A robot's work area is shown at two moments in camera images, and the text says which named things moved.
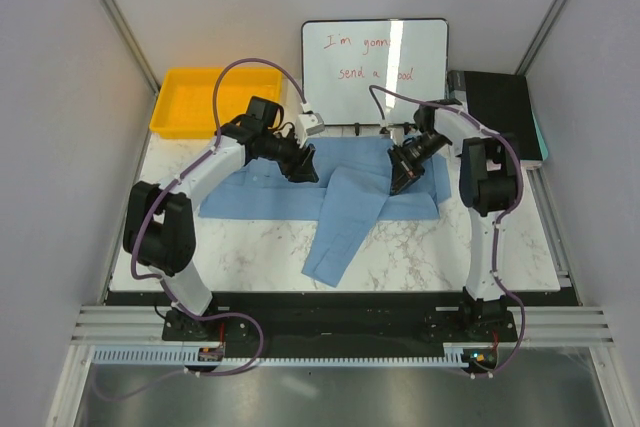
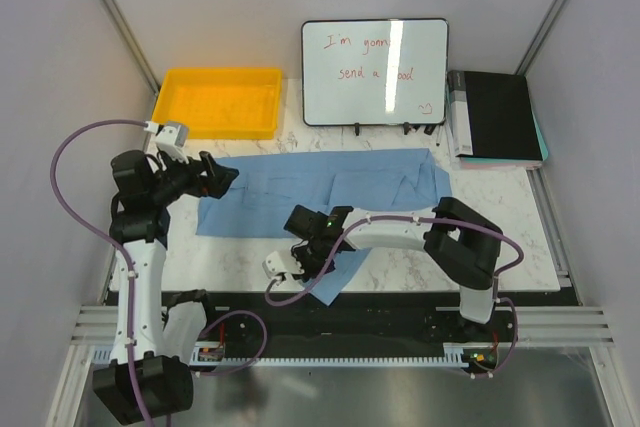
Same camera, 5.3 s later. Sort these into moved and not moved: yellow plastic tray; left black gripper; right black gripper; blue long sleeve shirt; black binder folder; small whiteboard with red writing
Moved: left black gripper; right black gripper; blue long sleeve shirt
Not moved: small whiteboard with red writing; yellow plastic tray; black binder folder
